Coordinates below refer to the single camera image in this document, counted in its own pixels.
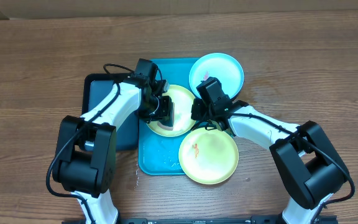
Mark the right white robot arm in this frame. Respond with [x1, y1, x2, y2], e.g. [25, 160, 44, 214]
[191, 98, 355, 223]

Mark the yellow plate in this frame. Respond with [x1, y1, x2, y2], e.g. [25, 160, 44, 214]
[178, 128, 239, 185]
[147, 85, 195, 137]

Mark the green sponge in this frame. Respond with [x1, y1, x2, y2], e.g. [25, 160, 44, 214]
[157, 120, 174, 131]

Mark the teal plastic tray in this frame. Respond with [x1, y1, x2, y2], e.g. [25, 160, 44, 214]
[138, 58, 197, 175]

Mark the light blue plate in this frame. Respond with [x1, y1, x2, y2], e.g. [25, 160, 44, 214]
[189, 53, 245, 99]

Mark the black water tray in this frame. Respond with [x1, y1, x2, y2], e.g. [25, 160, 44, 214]
[81, 73, 139, 151]

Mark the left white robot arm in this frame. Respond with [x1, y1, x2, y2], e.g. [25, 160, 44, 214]
[45, 80, 173, 223]

